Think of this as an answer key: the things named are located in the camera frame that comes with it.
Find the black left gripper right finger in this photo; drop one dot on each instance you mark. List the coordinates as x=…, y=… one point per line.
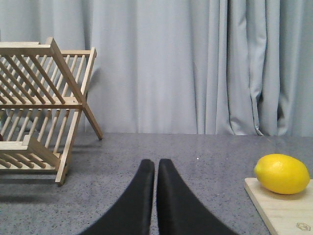
x=179, y=211

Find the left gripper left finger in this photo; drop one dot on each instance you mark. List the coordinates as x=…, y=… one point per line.
x=131, y=213

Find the yellow lemon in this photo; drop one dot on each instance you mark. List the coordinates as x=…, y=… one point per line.
x=282, y=174

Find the wooden cutting board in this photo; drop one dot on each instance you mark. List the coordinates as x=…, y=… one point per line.
x=283, y=214

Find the wooden dish rack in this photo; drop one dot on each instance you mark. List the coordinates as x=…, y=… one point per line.
x=43, y=93

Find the grey curtain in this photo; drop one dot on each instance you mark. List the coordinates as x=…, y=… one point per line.
x=240, y=67

